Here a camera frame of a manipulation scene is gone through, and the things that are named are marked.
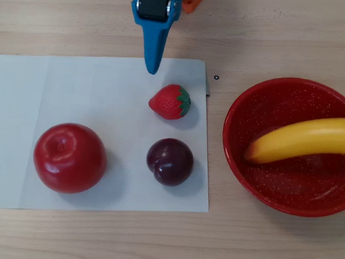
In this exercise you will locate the red speckled bowl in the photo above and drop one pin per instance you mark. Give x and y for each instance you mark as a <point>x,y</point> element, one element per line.
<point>289,188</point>

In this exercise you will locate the blue gripper body with servo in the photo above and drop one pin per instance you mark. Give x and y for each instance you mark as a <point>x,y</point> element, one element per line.
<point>154,24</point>

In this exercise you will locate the blue movable gripper finger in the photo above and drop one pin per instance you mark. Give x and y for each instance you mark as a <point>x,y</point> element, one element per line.
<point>154,45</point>

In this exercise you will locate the dark purple toy plum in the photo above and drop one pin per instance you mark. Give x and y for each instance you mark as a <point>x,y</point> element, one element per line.
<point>170,162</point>

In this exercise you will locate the red toy apple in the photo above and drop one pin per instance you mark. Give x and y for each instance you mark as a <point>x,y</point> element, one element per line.
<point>69,161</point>

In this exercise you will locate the yellow toy banana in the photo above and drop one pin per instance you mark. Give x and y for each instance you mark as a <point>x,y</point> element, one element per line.
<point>302,138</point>

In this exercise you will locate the white paper sheet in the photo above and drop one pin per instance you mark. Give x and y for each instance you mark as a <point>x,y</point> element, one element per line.
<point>10,124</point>
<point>104,95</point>

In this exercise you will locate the red toy strawberry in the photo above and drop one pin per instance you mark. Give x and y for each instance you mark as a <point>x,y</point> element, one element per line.
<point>167,102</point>

